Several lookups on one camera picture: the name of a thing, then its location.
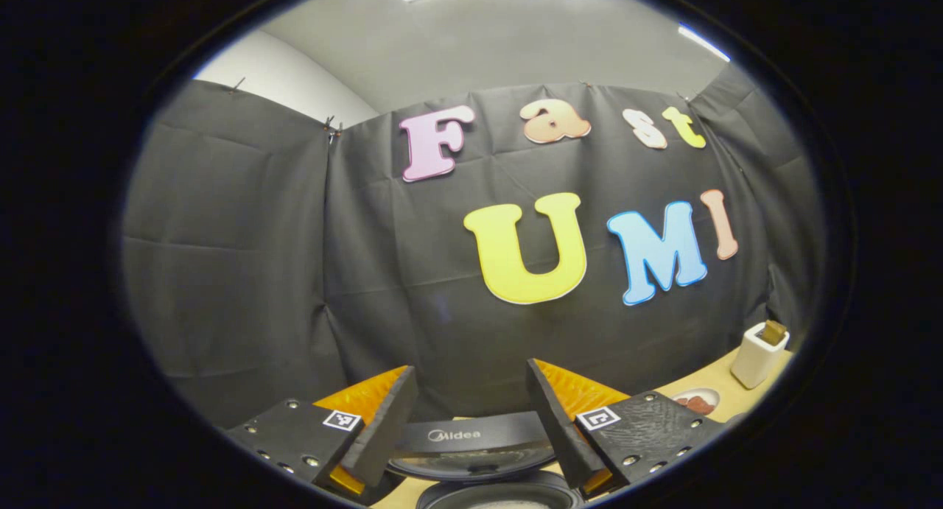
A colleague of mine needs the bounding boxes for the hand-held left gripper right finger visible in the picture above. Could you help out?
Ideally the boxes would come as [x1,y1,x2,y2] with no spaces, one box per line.
[525,357,737,501]

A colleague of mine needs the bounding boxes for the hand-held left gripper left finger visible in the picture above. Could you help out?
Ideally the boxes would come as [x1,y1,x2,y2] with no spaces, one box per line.
[220,363,421,502]

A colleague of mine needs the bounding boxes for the dark grey rice cooker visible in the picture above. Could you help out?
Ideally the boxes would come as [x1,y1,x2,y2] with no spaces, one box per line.
[387,411,586,509]

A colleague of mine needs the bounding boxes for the white round plate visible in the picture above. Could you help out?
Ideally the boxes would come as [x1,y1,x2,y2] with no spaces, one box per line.
[670,387,721,416]

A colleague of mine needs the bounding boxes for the white toaster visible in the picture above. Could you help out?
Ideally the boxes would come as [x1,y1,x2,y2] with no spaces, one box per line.
[730,322,790,390]

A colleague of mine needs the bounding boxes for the black backdrop cloth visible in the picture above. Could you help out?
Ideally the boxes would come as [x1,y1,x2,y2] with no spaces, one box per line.
[122,63,824,430]

